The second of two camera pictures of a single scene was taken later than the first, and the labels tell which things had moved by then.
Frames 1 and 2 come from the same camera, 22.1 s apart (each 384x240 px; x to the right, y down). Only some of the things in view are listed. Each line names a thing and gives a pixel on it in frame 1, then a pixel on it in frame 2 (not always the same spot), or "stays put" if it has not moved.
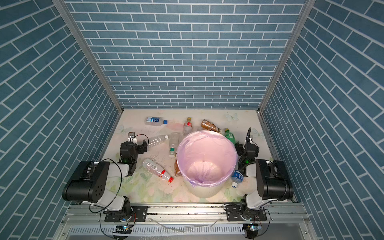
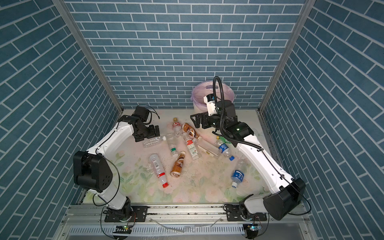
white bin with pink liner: (206, 159) → (203, 89)
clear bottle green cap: (174, 141) stays put
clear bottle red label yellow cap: (187, 126) → (177, 128)
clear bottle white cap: (153, 141) stays put
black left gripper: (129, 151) → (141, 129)
